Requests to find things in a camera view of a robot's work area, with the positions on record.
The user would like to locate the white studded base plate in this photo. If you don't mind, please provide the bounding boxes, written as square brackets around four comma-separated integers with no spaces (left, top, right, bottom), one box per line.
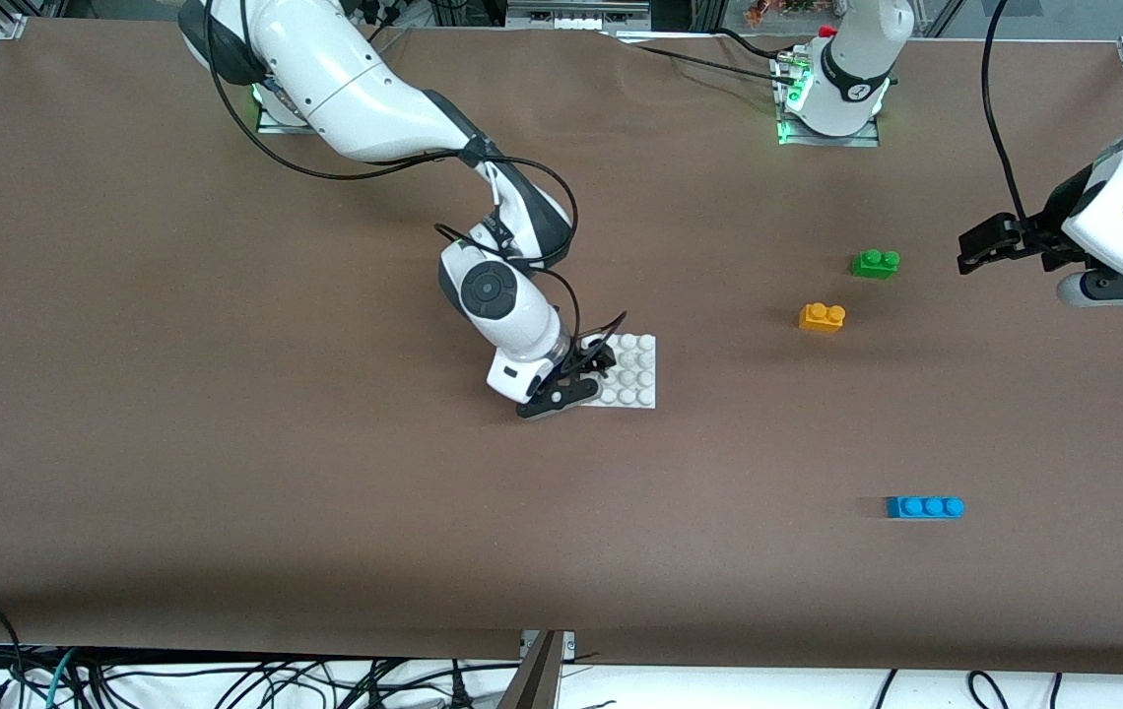
[581,334,658,410]

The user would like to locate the blue three-stud block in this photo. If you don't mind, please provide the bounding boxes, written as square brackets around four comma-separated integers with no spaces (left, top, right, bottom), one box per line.
[886,495,966,520]

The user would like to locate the brown table cover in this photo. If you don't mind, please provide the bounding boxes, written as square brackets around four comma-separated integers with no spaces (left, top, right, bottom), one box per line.
[0,18,1123,677]

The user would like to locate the orange red clutter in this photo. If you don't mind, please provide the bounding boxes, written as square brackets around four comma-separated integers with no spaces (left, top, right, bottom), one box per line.
[744,0,819,26]

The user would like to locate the long black base cable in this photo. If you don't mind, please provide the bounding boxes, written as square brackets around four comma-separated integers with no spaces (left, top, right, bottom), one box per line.
[611,34,801,88]

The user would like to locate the aluminium frame post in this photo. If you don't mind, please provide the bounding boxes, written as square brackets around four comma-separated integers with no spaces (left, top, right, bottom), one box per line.
[497,630,577,709]

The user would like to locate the short black base cable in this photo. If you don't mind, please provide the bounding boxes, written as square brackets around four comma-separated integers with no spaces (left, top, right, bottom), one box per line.
[709,28,801,62]

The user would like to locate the white frame piece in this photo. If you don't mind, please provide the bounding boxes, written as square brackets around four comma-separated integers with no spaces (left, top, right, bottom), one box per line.
[507,0,651,32]

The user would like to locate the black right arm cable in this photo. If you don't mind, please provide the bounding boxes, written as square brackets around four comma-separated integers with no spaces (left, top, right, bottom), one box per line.
[207,0,628,383]

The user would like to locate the black right base cables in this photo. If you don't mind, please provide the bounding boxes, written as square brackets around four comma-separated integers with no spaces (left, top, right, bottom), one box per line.
[355,0,415,45]

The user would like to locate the tangled black cable bundle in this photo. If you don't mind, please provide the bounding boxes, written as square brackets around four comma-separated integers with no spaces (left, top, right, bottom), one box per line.
[79,655,523,709]

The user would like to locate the teal cable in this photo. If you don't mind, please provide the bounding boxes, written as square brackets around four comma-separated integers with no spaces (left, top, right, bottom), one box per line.
[42,648,82,709]

